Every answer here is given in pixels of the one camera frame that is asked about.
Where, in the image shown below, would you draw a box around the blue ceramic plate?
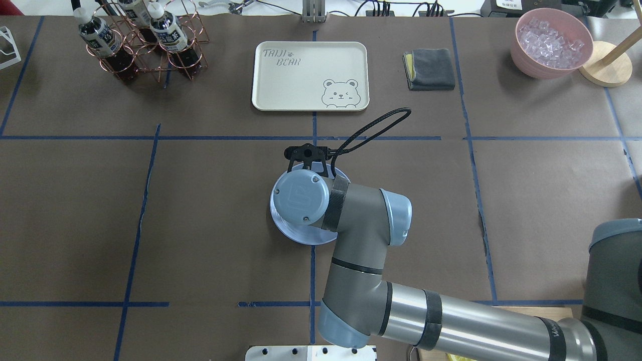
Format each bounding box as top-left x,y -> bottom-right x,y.
270,161 -> 337,245

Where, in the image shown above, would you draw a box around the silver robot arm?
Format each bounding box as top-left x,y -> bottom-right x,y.
271,168 -> 640,360

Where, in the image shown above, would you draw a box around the cream plastic tray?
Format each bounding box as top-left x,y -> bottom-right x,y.
252,41 -> 371,112

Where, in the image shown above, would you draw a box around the folded grey cloth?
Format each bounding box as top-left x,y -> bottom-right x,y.
403,48 -> 455,91

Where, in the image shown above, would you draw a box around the clear ice cubes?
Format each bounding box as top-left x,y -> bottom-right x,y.
517,18 -> 586,69

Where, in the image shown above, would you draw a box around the dark sauce bottle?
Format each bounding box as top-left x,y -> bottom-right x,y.
73,7 -> 137,82

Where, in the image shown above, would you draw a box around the pink bowl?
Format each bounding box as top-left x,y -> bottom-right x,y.
511,8 -> 593,79

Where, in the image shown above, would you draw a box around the wooden cutting board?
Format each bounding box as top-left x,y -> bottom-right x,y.
406,306 -> 573,360

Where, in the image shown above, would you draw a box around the white metal rack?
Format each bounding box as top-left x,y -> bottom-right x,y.
1,27 -> 22,70

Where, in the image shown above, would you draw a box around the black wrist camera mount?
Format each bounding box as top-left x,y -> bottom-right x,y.
284,142 -> 330,177

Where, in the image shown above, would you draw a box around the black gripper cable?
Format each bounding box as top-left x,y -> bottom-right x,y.
329,107 -> 412,178

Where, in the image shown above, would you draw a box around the aluminium frame post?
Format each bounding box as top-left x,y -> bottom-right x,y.
302,0 -> 327,23

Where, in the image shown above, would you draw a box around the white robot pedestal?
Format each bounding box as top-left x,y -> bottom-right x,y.
245,345 -> 378,360

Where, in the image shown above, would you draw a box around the copper wire bottle rack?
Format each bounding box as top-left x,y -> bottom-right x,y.
87,1 -> 210,84

